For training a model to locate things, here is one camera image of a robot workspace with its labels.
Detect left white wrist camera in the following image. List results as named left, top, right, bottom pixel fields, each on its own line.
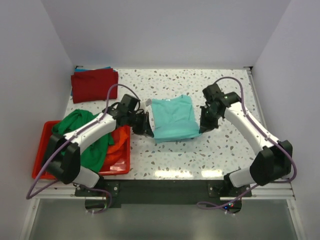
left=141, top=98, right=152, bottom=109

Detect red plastic bin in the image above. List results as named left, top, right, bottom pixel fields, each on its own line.
left=31, top=120, right=131, bottom=178

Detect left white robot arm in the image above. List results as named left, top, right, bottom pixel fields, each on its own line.
left=42, top=94, right=154, bottom=188

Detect folded dark red t shirt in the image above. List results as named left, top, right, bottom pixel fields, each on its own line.
left=70, top=69, right=119, bottom=104

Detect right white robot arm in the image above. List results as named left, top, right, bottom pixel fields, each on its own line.
left=199, top=83, right=293, bottom=194

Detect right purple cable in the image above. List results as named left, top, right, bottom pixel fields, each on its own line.
left=196, top=76, right=298, bottom=210

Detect green t shirt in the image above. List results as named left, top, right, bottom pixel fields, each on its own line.
left=51, top=109, right=115, bottom=173

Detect teal t shirt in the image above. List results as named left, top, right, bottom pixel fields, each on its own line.
left=151, top=94, right=201, bottom=144

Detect purple cable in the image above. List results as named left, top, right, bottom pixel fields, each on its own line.
left=26, top=84, right=143, bottom=215
left=196, top=76, right=298, bottom=210

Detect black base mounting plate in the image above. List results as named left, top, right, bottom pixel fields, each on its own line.
left=74, top=179, right=252, bottom=209

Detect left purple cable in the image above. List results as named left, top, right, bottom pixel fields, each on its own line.
left=26, top=84, right=143, bottom=215

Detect orange t shirt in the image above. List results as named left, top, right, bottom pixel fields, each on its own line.
left=103, top=126, right=130, bottom=166

